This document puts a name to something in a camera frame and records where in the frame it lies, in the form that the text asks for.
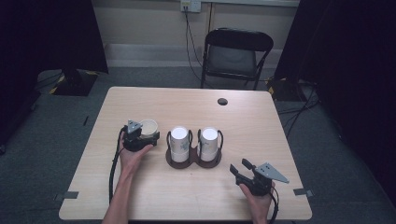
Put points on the black stand base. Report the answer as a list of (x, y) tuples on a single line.
[(74, 84), (286, 90)]

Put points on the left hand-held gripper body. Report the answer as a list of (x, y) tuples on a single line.
[(134, 140)]

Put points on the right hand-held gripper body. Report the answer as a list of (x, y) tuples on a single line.
[(261, 185)]

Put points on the person's right hand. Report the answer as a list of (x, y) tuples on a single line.
[(261, 205)]

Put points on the black curtain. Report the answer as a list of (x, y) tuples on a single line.
[(46, 37), (351, 62)]

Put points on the person's left hand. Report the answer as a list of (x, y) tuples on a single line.
[(132, 161)]

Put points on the single white paper cup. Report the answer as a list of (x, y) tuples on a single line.
[(149, 127)]

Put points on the grey tape strip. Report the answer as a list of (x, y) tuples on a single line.
[(70, 195), (302, 192)]

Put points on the white wall outlet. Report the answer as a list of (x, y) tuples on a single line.
[(190, 5)]

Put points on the dark brown double cup holder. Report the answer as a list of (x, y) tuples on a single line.
[(193, 159)]

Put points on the black folding chair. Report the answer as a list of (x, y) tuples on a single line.
[(238, 39)]

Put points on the black table grommet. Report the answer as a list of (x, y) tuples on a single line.
[(222, 101)]

